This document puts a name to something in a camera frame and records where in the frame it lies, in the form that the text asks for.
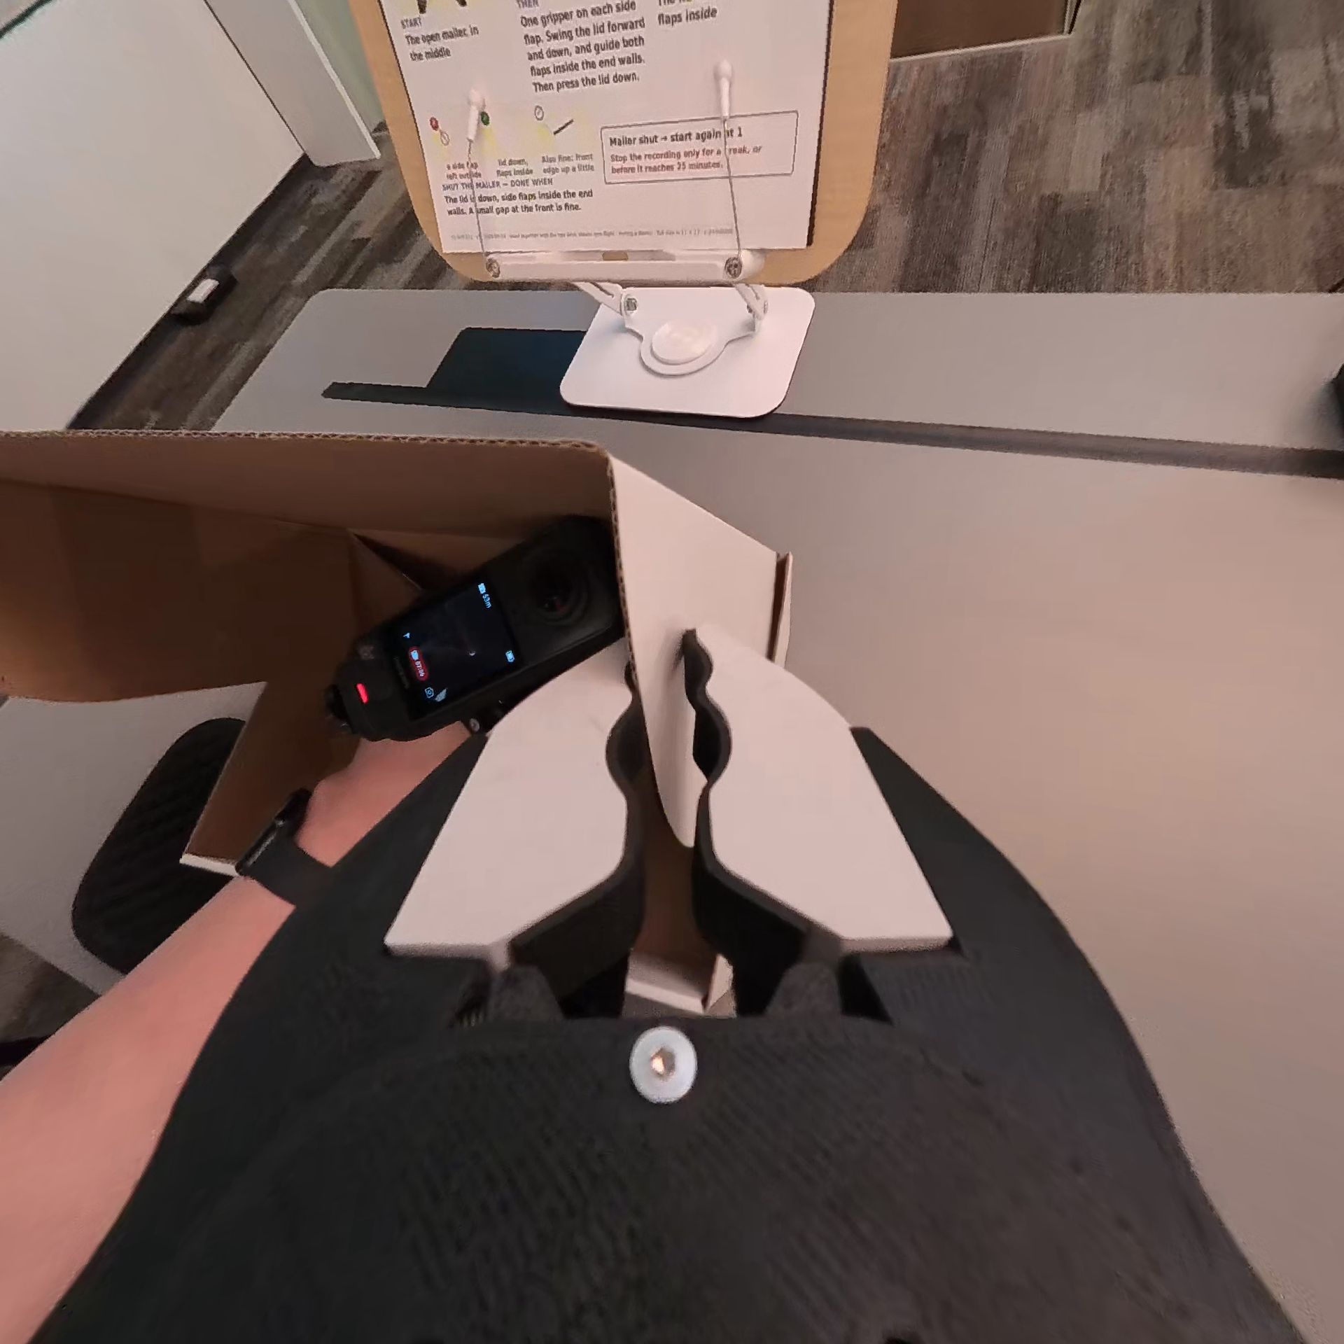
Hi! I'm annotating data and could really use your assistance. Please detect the small black device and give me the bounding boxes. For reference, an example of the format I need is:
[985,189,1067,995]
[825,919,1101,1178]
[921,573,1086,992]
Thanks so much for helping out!
[171,266,238,327]

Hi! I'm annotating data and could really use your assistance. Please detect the black quilted wrist rest pad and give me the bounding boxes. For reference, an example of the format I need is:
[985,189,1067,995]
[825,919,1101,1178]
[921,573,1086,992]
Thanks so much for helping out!
[72,717,249,976]

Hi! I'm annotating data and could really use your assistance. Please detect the person's left forearm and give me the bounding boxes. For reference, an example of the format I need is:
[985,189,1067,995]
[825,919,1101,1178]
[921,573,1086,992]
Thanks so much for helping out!
[0,866,353,1344]

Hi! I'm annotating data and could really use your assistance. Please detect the black wrist watch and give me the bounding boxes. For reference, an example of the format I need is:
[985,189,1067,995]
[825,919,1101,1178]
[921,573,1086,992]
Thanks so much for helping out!
[233,787,342,907]

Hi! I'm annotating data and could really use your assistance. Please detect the printed instruction sheet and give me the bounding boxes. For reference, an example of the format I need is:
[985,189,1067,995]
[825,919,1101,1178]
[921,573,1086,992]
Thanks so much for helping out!
[382,0,838,258]

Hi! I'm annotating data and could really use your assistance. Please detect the white cardboard box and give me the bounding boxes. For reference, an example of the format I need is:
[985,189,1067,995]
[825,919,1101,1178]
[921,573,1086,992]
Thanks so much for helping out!
[0,431,795,1019]

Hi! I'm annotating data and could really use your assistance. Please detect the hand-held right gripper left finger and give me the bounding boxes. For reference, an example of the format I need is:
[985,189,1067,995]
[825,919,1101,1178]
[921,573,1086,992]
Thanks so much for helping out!
[382,651,646,978]

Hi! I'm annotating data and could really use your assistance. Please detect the brown cardboard panel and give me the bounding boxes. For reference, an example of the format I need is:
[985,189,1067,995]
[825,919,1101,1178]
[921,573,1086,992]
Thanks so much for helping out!
[889,0,1083,61]

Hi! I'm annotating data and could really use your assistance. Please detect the person's left hand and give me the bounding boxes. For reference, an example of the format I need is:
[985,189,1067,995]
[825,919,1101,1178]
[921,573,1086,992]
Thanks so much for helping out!
[302,730,477,861]

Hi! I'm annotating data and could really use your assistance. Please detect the instruction sheet on stand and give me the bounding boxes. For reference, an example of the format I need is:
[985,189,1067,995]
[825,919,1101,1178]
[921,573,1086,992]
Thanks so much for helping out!
[347,0,901,421]

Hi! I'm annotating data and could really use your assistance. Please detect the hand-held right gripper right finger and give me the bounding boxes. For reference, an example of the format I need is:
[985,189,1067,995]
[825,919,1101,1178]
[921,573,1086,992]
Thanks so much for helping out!
[683,627,955,962]

